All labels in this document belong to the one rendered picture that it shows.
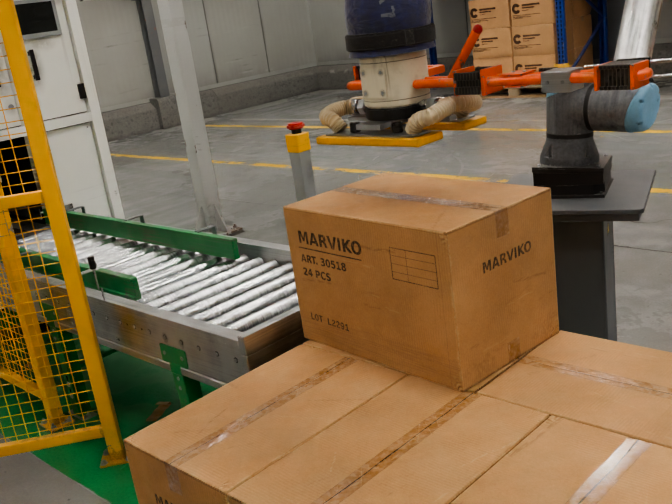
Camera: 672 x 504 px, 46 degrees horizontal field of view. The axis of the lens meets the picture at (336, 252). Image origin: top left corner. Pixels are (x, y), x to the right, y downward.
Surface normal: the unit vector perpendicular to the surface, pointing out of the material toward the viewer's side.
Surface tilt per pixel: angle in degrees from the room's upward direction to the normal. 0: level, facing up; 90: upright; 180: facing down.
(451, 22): 90
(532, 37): 88
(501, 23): 92
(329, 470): 0
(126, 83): 90
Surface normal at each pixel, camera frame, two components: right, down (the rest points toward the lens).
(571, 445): -0.14, -0.95
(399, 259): -0.74, 0.29
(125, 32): 0.70, 0.12
